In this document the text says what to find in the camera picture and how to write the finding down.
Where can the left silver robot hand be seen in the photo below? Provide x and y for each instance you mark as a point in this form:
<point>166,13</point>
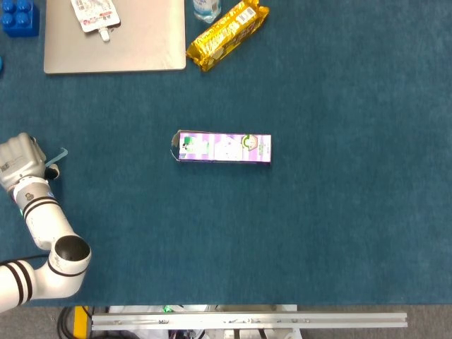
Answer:
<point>21,159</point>

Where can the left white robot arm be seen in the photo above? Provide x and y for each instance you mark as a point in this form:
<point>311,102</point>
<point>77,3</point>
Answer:
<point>46,219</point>

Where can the silver closed laptop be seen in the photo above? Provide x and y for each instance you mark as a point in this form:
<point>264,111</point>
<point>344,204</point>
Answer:
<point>141,46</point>

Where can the purple and white carton box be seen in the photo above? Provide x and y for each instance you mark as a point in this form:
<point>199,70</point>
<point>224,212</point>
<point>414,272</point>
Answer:
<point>226,150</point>

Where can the blue building block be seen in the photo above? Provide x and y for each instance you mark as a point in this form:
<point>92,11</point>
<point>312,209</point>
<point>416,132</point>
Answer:
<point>19,19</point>

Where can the white spout pouch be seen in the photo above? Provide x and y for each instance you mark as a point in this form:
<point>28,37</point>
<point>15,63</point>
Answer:
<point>93,16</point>

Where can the clear plastic water bottle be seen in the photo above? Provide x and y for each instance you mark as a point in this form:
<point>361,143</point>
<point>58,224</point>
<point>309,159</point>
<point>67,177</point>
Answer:
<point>206,10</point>

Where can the gold biscuit packet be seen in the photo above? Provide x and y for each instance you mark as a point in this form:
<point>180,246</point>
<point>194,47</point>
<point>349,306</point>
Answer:
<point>226,33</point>

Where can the blue felt table cover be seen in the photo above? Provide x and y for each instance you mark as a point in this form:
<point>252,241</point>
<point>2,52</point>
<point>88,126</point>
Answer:
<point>318,219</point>

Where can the yellow bracket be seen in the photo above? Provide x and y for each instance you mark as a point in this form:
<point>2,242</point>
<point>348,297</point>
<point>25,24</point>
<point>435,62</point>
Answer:
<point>80,319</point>

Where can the aluminium profile rail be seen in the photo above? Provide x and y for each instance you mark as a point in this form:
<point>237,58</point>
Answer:
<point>247,320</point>

